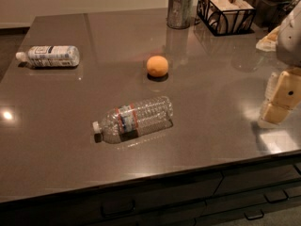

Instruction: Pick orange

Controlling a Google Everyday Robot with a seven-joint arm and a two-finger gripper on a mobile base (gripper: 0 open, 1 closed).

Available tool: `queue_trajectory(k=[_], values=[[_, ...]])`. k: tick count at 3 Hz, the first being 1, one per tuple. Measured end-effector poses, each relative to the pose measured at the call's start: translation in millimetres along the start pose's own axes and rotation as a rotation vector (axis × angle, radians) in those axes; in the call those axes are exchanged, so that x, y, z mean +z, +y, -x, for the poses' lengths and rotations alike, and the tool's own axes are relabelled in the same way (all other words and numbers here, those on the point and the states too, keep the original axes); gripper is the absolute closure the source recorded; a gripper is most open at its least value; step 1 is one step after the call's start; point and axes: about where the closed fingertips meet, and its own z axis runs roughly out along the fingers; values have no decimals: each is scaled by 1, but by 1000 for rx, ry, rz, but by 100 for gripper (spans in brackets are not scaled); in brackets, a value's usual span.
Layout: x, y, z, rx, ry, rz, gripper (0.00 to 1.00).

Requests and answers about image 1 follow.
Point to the dark box with nuts jar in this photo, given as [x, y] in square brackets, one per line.
[270, 13]

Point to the cabinet drawer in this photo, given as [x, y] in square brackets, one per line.
[148, 202]
[252, 192]

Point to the clear empty plastic bottle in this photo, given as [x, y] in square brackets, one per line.
[134, 120]

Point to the metal cup with stirrers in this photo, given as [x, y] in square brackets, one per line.
[179, 13]

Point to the left cabinet drawer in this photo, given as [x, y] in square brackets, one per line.
[148, 202]

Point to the yellow snack bag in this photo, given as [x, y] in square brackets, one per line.
[269, 42]

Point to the right cabinet drawer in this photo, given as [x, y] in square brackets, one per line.
[252, 192]

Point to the white labelled plastic bottle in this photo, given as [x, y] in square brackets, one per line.
[50, 56]

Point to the orange fruit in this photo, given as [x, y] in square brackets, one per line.
[157, 66]

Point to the black wire basket with packets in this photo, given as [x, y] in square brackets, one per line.
[225, 17]

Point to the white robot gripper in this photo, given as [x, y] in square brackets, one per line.
[290, 41]

